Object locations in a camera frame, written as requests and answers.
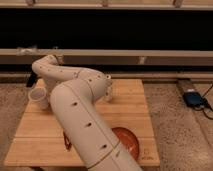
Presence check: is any white ceramic cup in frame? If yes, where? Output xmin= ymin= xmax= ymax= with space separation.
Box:
xmin=28 ymin=87 xmax=49 ymax=110

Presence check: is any orange red bowl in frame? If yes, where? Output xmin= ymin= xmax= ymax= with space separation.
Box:
xmin=112 ymin=127 xmax=140 ymax=160

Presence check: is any blue device on floor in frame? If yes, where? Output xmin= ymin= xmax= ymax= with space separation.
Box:
xmin=183 ymin=89 xmax=203 ymax=107

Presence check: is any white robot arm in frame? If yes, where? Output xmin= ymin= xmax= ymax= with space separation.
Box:
xmin=32 ymin=55 xmax=142 ymax=171

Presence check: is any long wooden beam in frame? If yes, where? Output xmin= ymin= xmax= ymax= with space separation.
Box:
xmin=0 ymin=48 xmax=213 ymax=66

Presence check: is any black cable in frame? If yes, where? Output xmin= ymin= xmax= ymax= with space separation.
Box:
xmin=194 ymin=83 xmax=213 ymax=120

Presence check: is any dark red chili pepper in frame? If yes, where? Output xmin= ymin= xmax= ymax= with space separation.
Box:
xmin=63 ymin=132 xmax=72 ymax=151

